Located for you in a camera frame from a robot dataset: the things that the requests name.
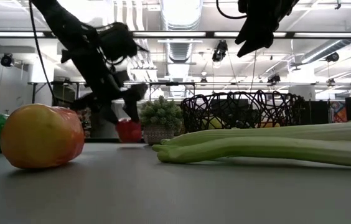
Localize black overhead beam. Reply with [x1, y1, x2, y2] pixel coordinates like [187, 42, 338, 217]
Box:
[0, 30, 351, 40]

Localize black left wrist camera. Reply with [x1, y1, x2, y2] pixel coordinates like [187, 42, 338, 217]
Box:
[96, 21, 148, 63]

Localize dark wire basket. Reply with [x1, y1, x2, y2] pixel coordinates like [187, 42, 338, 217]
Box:
[180, 90, 306, 133]

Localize grey cloth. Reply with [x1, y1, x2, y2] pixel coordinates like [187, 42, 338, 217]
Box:
[90, 111, 120, 139]

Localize potted green succulent plant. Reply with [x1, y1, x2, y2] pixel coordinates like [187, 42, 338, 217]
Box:
[139, 95, 184, 146]

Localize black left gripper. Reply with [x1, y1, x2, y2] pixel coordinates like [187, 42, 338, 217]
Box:
[69, 70, 149, 125]

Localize silver air duct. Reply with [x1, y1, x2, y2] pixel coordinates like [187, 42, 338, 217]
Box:
[159, 0, 204, 63]

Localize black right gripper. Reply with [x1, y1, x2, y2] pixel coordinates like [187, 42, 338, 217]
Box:
[235, 0, 299, 58]

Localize black cable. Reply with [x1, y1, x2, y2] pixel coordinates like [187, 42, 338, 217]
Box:
[28, 0, 57, 105]
[215, 0, 248, 20]

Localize colourful patterned panel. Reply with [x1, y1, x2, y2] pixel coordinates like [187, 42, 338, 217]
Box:
[329, 101, 348, 124]

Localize red bell pepper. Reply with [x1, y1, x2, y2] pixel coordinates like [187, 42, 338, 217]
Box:
[115, 118, 143, 144]

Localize small orange fruit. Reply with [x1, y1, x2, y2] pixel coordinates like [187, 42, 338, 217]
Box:
[255, 121, 281, 129]

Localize red and yellow mango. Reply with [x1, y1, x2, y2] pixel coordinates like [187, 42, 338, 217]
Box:
[0, 103, 85, 170]

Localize black panel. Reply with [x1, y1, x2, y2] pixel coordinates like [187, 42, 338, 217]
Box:
[301, 100, 330, 125]

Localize floral patterned panel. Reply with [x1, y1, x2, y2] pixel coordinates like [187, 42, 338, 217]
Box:
[75, 107, 92, 138]

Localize green celery bunch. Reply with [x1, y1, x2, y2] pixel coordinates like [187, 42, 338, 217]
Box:
[152, 121, 351, 169]

